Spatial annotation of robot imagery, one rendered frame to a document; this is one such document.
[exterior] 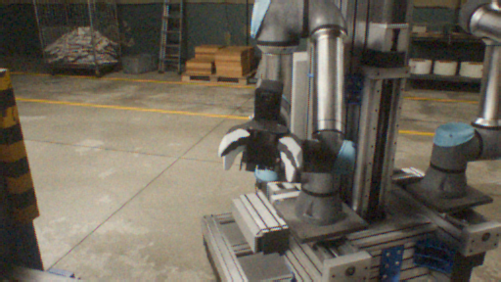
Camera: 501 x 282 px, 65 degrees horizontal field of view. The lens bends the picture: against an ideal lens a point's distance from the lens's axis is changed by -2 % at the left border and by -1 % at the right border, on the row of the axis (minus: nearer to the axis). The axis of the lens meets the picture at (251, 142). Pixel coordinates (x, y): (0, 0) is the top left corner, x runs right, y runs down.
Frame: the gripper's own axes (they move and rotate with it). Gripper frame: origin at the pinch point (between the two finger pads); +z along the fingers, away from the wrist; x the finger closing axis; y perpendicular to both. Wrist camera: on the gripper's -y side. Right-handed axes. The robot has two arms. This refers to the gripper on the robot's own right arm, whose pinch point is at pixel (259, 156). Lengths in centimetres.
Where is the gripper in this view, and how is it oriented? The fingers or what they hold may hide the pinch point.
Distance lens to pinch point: 57.9
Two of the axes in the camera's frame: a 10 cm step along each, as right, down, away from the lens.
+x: -9.8, -1.7, 0.6
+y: -1.4, 9.2, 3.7
